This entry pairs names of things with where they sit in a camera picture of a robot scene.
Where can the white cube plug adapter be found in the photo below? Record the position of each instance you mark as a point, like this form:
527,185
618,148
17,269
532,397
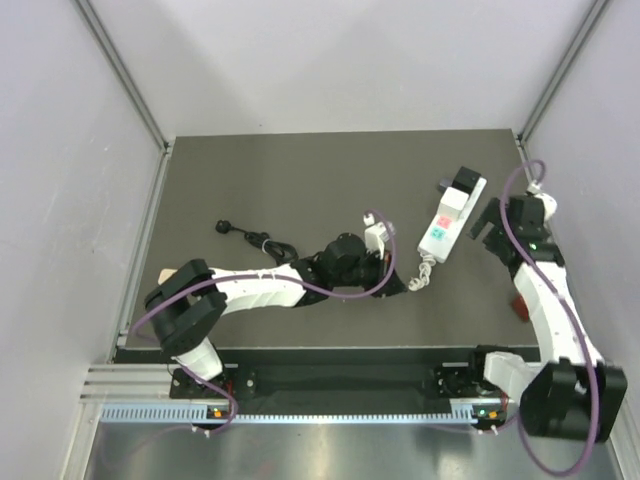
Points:
452,203

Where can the grey plug beside strip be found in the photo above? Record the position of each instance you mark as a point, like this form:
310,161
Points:
443,185

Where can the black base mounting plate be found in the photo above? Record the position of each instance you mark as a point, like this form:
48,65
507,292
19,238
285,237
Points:
252,382

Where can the left aluminium frame post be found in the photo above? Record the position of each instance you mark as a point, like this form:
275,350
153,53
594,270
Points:
114,60

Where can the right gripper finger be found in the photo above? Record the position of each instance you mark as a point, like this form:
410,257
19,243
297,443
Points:
493,240
489,216

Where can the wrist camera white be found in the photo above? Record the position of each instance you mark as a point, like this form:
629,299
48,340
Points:
376,233
549,203

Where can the red cube plug adapter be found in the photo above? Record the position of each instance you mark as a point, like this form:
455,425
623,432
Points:
520,308

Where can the aluminium frame post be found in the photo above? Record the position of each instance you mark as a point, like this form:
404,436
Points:
114,60
560,75

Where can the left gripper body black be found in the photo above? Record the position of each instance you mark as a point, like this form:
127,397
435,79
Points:
372,269

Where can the right aluminium frame post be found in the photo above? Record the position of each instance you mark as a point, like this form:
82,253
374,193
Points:
560,75

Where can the white power strip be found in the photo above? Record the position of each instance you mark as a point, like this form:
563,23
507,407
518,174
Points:
439,239

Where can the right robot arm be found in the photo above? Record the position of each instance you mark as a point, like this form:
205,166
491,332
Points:
574,392

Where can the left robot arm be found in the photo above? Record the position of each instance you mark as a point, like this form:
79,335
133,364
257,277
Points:
184,308

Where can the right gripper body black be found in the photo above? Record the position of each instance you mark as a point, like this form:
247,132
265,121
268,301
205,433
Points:
543,235

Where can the black plug adapter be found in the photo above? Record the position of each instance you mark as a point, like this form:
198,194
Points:
465,180

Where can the wooden power strip red sockets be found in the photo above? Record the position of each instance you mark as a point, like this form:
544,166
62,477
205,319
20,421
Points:
165,274

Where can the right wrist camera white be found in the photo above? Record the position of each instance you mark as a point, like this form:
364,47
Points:
549,203

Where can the white slotted cable duct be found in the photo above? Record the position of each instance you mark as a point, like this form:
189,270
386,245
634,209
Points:
454,413

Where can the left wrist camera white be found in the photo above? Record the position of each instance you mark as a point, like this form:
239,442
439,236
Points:
376,233

